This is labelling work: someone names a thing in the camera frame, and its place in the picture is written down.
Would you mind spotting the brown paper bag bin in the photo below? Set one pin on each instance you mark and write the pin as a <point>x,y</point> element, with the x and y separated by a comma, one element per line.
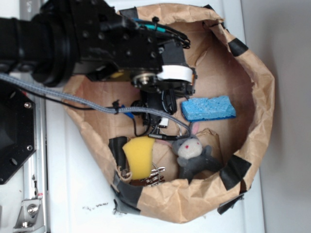
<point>225,66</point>

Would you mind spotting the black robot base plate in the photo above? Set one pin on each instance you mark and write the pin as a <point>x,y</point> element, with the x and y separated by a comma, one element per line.
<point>17,130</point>

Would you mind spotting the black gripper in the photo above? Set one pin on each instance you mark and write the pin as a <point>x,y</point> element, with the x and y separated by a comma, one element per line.
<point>144,53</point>

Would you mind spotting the aluminium rail frame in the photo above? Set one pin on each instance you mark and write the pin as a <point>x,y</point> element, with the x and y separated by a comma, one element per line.
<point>35,168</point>

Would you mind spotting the metal corner bracket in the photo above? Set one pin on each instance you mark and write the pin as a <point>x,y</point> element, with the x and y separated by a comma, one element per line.
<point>30,217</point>

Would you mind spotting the blue sponge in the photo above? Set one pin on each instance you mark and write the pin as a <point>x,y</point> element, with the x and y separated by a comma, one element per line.
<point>205,109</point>

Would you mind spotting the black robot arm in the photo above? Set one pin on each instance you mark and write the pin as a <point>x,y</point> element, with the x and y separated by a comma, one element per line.
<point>50,46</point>

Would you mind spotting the yellow sponge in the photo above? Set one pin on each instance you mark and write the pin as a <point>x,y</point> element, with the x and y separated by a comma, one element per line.
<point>139,154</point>

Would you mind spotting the grey plush bunny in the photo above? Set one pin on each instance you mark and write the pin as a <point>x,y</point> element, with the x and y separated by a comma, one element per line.
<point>192,156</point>

